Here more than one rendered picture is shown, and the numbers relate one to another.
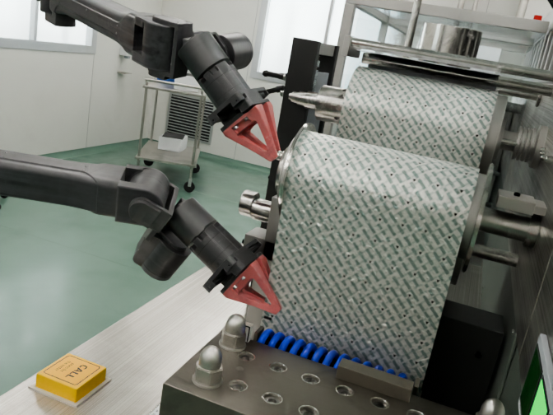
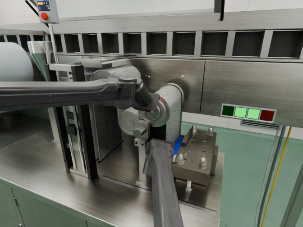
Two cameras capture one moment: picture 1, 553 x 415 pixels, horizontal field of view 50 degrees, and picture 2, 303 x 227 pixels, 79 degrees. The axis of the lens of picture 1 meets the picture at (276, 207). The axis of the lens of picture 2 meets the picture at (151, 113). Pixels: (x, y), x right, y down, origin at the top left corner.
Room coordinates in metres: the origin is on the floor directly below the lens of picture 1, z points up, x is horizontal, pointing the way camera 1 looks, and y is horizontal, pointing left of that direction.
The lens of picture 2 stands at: (0.78, 0.71, 1.52)
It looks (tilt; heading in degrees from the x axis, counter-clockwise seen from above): 21 degrees down; 275
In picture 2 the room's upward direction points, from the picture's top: straight up
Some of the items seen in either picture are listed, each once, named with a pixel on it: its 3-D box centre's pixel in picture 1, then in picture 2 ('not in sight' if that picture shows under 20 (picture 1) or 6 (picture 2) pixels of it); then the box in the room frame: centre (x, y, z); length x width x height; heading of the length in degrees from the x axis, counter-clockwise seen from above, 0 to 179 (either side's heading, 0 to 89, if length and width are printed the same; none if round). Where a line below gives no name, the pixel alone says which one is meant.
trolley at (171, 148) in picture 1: (173, 126); not in sight; (5.56, 1.10, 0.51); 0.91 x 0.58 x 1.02; 7
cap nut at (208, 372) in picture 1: (210, 363); (202, 161); (0.62, 0.04, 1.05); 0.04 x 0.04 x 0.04
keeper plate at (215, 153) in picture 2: not in sight; (215, 159); (0.52, -0.11, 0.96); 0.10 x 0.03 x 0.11; 73
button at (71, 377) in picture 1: (72, 376); not in sight; (0.75, 0.25, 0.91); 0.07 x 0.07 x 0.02; 73
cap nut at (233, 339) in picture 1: (234, 329); (180, 158); (0.71, 0.03, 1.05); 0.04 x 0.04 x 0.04
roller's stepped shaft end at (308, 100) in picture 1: (304, 99); not in sight; (1.10, -0.02, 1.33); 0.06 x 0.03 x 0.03; 73
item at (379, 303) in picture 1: (350, 302); (173, 131); (0.74, -0.12, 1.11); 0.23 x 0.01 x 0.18; 73
